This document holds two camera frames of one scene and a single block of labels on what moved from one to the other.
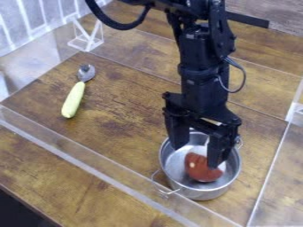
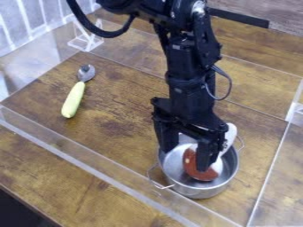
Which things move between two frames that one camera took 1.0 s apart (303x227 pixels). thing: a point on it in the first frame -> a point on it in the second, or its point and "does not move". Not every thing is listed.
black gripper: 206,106 -> 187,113
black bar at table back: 251,20 does not move
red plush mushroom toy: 199,168 does not move
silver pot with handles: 172,179 does not move
